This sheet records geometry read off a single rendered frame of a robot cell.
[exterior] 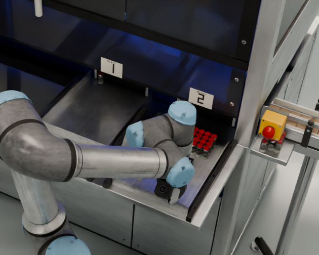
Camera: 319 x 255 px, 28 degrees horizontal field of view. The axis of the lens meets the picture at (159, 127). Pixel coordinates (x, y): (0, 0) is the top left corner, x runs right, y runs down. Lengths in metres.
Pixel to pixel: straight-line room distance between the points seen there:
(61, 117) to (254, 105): 0.67
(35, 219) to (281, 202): 1.83
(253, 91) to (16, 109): 0.88
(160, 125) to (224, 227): 0.92
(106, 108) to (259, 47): 0.63
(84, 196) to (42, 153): 1.42
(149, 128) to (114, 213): 1.13
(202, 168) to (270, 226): 1.12
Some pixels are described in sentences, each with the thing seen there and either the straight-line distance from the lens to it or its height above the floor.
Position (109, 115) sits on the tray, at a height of 0.88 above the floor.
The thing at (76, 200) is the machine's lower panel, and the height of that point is 0.25.
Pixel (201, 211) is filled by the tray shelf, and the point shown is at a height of 0.88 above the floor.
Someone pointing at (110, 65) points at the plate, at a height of 1.03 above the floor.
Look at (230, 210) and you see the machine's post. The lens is 2.41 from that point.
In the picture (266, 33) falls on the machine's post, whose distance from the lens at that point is 1.92.
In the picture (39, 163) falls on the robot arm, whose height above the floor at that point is 1.38.
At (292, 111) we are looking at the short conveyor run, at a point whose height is 0.93.
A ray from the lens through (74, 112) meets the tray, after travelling 2.26.
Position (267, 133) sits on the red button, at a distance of 2.07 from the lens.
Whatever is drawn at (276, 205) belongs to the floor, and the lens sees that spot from 3.25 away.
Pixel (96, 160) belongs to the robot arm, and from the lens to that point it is 1.42.
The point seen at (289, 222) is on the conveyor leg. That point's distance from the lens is 2.56.
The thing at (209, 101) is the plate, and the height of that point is 1.02.
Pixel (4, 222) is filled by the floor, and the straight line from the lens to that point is 3.08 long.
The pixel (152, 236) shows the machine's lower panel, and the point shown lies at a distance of 2.72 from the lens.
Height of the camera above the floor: 2.33
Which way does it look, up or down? 41 degrees down
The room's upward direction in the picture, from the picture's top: 5 degrees clockwise
